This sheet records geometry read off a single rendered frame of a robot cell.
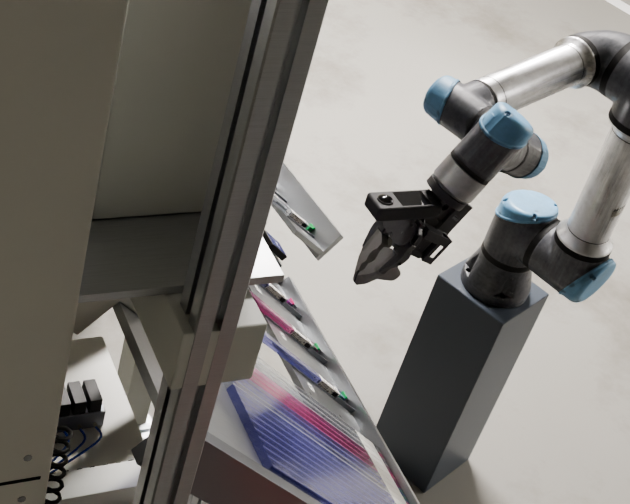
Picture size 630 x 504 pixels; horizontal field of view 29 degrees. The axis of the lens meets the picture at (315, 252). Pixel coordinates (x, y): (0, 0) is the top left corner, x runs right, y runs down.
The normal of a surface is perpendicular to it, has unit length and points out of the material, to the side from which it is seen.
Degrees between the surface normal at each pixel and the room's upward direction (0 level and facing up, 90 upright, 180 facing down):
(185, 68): 90
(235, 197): 90
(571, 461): 0
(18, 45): 90
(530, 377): 0
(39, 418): 90
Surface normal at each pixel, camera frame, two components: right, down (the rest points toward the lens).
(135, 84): 0.39, 0.65
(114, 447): 0.24, -0.76
